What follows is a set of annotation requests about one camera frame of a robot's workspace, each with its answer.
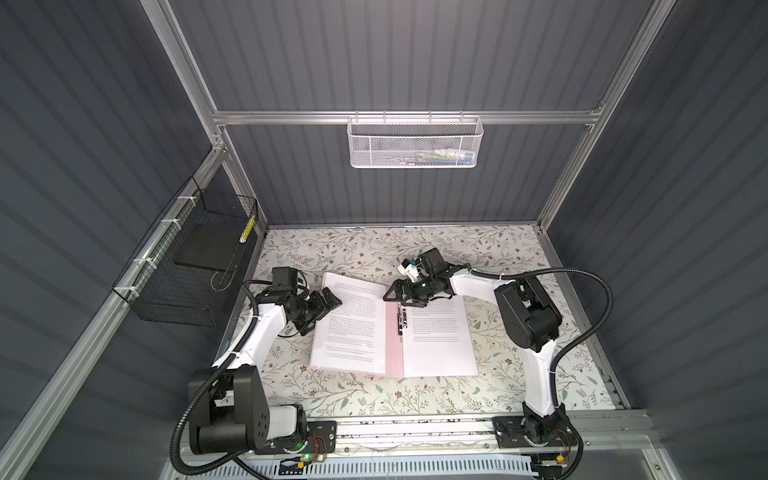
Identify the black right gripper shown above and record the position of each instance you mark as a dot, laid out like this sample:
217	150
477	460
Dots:
399	286

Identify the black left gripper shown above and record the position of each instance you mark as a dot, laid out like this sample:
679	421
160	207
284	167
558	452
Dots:
328	299

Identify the printed paper sheet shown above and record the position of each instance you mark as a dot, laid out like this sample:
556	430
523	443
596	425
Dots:
437	342
352	337

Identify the pink file folder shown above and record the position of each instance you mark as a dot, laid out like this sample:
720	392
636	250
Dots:
393	345

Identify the printed paper sheet back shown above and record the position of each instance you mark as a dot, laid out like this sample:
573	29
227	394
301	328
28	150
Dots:
437	342

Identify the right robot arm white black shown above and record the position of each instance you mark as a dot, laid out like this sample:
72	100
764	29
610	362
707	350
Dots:
530	319

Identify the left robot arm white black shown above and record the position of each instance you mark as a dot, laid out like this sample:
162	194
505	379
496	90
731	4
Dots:
229	410

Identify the yellow marker in basket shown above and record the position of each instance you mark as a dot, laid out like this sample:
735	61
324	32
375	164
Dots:
247	230

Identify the floral patterned table mat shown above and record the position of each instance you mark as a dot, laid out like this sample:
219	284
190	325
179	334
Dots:
372	254

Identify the markers in white basket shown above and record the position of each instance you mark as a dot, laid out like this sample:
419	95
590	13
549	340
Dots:
448	158

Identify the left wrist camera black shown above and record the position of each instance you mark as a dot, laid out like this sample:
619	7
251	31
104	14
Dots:
284	280

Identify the black wire basket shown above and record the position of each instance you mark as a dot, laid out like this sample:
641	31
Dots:
193	266

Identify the white wire mesh basket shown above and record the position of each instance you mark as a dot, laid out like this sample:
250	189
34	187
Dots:
374	141

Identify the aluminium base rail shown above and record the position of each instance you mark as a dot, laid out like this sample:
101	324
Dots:
618	444

